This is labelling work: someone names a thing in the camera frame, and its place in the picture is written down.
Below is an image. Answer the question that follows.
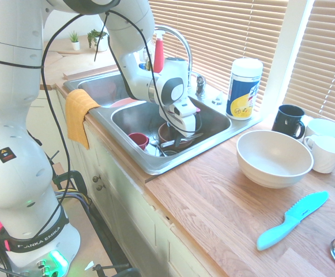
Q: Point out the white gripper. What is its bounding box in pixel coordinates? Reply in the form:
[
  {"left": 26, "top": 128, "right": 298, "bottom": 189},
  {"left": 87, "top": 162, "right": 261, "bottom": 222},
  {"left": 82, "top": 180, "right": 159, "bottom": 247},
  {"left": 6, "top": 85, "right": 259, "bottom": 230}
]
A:
[{"left": 167, "top": 99, "right": 199, "bottom": 148}]

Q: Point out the metal table knife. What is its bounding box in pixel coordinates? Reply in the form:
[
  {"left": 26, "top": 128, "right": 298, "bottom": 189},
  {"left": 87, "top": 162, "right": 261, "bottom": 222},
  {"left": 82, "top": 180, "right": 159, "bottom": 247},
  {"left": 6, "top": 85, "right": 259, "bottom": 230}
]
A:
[{"left": 159, "top": 132, "right": 205, "bottom": 148}]

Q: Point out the stainless double sink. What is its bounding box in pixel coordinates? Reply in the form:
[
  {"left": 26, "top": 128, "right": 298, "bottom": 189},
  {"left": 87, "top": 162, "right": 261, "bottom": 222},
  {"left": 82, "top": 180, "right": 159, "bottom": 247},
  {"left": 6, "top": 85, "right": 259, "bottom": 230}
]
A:
[{"left": 63, "top": 70, "right": 262, "bottom": 176}]

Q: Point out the teal plastic knife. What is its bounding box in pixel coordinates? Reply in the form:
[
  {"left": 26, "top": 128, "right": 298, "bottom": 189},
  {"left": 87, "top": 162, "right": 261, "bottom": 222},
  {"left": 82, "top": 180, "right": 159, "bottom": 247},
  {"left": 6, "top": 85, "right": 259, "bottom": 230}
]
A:
[{"left": 256, "top": 190, "right": 329, "bottom": 251}]

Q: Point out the brown wooden bowl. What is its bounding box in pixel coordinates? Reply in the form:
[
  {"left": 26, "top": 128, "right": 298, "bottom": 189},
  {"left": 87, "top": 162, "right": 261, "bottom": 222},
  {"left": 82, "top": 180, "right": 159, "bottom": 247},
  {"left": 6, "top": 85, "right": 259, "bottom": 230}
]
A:
[{"left": 157, "top": 122, "right": 198, "bottom": 149}]

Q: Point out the red cup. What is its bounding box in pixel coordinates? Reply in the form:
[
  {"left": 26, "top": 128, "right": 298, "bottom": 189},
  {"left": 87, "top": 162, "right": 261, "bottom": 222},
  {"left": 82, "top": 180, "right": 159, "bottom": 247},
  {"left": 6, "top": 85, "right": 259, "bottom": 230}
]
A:
[{"left": 127, "top": 132, "right": 150, "bottom": 151}]

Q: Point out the pink bowl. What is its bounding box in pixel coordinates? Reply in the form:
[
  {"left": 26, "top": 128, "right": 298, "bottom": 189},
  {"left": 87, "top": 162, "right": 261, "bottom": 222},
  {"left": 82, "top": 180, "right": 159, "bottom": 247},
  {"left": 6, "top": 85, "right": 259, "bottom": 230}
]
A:
[{"left": 109, "top": 97, "right": 141, "bottom": 109}]

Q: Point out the white wipes canister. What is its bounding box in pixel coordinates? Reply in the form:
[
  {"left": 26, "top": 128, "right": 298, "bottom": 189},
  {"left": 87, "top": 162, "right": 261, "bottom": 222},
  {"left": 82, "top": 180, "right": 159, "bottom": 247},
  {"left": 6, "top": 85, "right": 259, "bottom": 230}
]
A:
[{"left": 225, "top": 57, "right": 264, "bottom": 121}]

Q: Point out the clear bottle yellow liquid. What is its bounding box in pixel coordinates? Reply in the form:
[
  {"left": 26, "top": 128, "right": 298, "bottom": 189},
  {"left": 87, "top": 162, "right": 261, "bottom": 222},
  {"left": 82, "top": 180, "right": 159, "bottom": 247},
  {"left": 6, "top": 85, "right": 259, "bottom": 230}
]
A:
[{"left": 142, "top": 48, "right": 153, "bottom": 72}]

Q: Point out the red spray bottle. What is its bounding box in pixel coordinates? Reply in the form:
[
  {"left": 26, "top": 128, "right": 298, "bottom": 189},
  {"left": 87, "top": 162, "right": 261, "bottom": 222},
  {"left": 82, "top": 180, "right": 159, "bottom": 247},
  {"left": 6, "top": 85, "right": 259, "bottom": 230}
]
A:
[{"left": 152, "top": 31, "right": 165, "bottom": 74}]

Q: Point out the chrome gooseneck faucet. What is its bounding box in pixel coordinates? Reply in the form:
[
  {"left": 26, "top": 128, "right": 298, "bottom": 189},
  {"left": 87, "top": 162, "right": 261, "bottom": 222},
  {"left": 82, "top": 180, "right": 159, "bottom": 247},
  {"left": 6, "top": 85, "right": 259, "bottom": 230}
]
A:
[{"left": 155, "top": 25, "right": 193, "bottom": 92}]

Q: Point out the cream kitchen cabinet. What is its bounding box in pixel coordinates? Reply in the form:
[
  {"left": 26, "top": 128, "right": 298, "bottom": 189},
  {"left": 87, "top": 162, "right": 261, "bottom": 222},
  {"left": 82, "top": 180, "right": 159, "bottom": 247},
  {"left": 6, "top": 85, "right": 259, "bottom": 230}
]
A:
[{"left": 25, "top": 86, "right": 223, "bottom": 277}]

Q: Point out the large white bowl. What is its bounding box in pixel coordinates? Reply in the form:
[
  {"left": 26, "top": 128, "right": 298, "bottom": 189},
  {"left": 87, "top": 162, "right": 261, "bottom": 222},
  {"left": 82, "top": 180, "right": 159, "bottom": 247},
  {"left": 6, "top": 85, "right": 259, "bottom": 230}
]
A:
[{"left": 236, "top": 129, "right": 314, "bottom": 190}]

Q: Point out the orange cloth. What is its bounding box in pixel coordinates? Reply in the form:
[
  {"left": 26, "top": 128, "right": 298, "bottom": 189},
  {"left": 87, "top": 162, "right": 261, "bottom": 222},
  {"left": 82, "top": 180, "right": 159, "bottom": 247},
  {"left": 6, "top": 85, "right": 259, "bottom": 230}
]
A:
[{"left": 65, "top": 88, "right": 101, "bottom": 150}]

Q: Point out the black mug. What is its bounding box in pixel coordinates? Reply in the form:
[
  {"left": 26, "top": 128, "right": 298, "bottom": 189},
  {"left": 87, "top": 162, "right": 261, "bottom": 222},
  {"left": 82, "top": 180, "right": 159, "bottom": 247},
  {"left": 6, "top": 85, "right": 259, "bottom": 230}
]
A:
[{"left": 271, "top": 104, "right": 306, "bottom": 140}]

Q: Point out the beige window blind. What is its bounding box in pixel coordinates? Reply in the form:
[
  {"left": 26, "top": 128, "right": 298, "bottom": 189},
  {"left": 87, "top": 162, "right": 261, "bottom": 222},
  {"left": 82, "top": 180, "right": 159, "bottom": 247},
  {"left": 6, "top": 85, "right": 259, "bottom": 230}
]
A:
[
  {"left": 148, "top": 0, "right": 289, "bottom": 113},
  {"left": 282, "top": 0, "right": 335, "bottom": 135}
]

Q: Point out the trailing potted plant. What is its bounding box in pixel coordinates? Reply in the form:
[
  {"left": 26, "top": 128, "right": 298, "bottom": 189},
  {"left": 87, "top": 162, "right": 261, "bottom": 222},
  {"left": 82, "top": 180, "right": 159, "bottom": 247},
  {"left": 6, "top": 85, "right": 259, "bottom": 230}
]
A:
[{"left": 86, "top": 28, "right": 110, "bottom": 53}]

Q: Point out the small upright potted plant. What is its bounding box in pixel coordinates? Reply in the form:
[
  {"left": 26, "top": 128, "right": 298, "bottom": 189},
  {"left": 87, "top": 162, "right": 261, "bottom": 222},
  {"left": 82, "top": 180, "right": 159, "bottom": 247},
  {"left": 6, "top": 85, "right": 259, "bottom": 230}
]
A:
[{"left": 68, "top": 30, "right": 81, "bottom": 51}]

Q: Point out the white mug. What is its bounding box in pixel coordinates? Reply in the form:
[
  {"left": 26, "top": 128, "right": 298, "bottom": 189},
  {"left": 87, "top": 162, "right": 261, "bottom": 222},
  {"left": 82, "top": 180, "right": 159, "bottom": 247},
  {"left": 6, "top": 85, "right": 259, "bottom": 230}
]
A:
[
  {"left": 304, "top": 118, "right": 335, "bottom": 139},
  {"left": 303, "top": 134, "right": 335, "bottom": 174}
]

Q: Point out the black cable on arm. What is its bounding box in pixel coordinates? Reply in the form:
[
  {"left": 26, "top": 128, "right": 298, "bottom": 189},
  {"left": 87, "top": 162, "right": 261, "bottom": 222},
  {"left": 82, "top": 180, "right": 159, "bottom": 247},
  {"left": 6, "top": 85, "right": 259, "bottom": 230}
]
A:
[{"left": 0, "top": 10, "right": 168, "bottom": 240}]

